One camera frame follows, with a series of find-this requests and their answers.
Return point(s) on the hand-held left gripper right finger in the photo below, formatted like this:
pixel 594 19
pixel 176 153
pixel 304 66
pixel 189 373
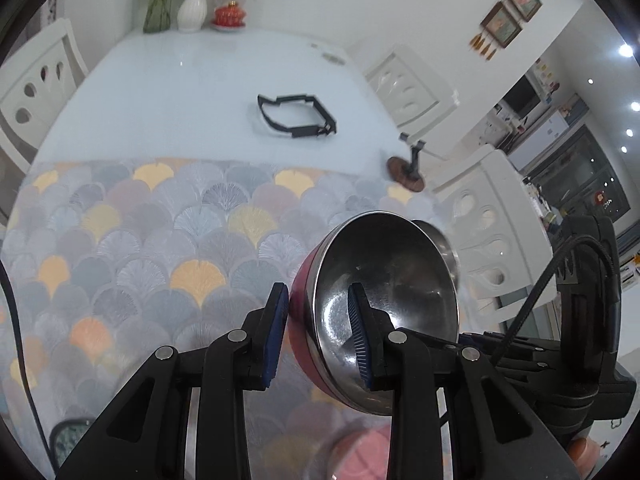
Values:
pixel 359 340

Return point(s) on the red lidded pot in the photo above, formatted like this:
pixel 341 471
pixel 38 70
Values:
pixel 230 14

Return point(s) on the orange hanging wall ornaments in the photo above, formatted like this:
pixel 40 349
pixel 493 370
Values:
pixel 482 46

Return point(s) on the red steel bowl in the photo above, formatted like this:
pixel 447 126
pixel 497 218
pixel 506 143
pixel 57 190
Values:
pixel 390 260

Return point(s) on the white kitchen appliance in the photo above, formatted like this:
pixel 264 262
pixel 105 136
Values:
pixel 542 135

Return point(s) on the microwave oven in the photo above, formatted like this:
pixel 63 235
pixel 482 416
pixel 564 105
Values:
pixel 522 97

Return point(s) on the fan pattern tablecloth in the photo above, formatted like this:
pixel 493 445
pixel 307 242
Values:
pixel 150 260

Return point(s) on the blue steel bowl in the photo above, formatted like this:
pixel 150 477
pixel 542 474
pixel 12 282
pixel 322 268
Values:
pixel 442 250

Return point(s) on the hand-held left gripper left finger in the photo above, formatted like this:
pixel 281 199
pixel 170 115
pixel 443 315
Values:
pixel 275 340

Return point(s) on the white dining chair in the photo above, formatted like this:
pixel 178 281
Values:
pixel 410 90
pixel 35 90
pixel 480 220

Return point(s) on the white ribbed vase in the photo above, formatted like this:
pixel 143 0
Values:
pixel 192 10

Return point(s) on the wooden base clamp stand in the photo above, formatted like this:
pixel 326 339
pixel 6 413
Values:
pixel 402 172

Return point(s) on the blue patterned plate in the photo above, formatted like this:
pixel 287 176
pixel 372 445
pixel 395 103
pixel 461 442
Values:
pixel 67 440

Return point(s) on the pink ceramic bowl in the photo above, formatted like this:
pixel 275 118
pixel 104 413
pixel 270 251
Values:
pixel 365 456

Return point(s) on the black plastic frame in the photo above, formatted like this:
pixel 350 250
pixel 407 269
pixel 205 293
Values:
pixel 305 133

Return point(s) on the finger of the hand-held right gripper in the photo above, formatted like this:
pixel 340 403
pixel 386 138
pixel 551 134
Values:
pixel 515 347

